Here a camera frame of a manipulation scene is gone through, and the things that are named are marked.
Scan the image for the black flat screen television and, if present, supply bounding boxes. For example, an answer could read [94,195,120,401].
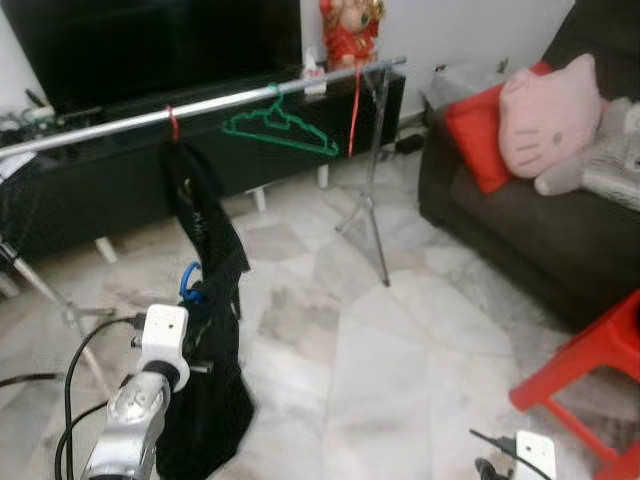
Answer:
[0,0,303,116]

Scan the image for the large grey Totoro plush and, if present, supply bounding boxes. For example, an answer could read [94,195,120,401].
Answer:
[533,95,640,213]

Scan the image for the red cushion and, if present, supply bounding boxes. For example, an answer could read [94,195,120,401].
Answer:
[443,62,553,196]

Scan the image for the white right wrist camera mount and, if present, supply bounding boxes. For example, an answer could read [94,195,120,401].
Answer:
[514,430,558,480]

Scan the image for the green plastic hanger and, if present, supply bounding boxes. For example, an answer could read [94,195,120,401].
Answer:
[221,85,341,158]

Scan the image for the dark grey fabric sofa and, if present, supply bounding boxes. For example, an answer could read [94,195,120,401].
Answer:
[418,0,640,331]

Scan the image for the silver metal clothes rack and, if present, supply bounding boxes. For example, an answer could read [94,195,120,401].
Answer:
[0,58,408,401]

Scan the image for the blue plastic hanger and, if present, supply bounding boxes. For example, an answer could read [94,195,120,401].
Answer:
[178,261,206,305]

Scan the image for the red plastic stool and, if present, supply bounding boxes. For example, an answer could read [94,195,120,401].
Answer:
[508,290,640,480]

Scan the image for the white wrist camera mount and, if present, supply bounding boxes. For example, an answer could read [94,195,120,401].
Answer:
[514,430,558,480]
[138,304,191,391]

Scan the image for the black shirt with green logo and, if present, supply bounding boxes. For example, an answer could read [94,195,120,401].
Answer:
[160,138,251,321]

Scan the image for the pink cat face cushion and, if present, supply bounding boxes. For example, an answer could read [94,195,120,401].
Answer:
[498,52,606,181]

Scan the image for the red gold lucky figurine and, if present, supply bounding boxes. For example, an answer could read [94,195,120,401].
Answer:
[320,0,386,71]

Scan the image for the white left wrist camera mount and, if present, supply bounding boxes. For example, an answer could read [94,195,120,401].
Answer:
[138,304,191,391]

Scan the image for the black button shirt white label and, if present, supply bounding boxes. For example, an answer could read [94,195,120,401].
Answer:
[155,285,257,479]

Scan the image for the red plastic hanger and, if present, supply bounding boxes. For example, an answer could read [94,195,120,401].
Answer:
[165,105,183,144]
[347,65,363,158]

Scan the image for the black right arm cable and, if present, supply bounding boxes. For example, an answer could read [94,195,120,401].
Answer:
[468,428,526,480]

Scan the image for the small white bottle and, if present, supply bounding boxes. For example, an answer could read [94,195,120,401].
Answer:
[300,48,328,98]

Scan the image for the grey patterned fabric box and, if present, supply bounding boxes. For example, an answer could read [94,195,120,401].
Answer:
[425,62,506,109]

